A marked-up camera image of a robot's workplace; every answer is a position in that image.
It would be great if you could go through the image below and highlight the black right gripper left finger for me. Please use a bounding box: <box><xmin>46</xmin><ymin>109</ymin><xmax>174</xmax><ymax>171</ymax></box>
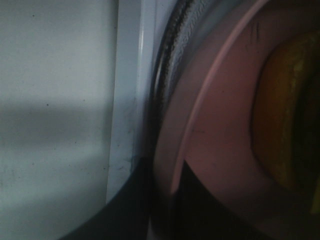
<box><xmin>61</xmin><ymin>157</ymin><xmax>153</xmax><ymax>240</ymax></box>

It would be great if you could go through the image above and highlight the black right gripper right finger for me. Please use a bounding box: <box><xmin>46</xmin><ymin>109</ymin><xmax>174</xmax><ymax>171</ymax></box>
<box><xmin>169</xmin><ymin>159</ymin><xmax>281</xmax><ymax>240</ymax></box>

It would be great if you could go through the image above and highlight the pink round plate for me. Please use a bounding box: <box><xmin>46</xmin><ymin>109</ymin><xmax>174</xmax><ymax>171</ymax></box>
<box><xmin>152</xmin><ymin>0</ymin><xmax>320</xmax><ymax>240</ymax></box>

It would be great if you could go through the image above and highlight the toy hamburger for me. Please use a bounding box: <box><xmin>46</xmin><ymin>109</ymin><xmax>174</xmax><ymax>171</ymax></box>
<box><xmin>251</xmin><ymin>30</ymin><xmax>320</xmax><ymax>215</ymax></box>

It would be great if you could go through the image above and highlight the white microwave oven body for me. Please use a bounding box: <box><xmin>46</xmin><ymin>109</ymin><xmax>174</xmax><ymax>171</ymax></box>
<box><xmin>0</xmin><ymin>0</ymin><xmax>178</xmax><ymax>240</ymax></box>

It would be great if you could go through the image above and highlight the glass microwave turntable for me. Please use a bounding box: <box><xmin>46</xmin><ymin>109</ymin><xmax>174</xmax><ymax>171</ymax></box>
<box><xmin>147</xmin><ymin>0</ymin><xmax>261</xmax><ymax>161</ymax></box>

